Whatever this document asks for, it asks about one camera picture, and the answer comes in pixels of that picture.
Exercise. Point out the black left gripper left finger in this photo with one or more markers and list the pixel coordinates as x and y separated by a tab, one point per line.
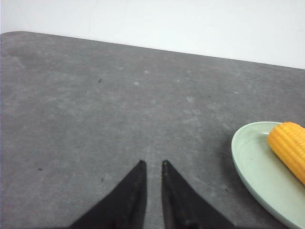
123	208

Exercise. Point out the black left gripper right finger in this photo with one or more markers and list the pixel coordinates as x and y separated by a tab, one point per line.
183	208

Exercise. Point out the yellow corn cob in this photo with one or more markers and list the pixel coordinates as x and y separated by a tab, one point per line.
287	140

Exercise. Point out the light green plate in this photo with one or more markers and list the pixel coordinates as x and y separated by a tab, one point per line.
266	177

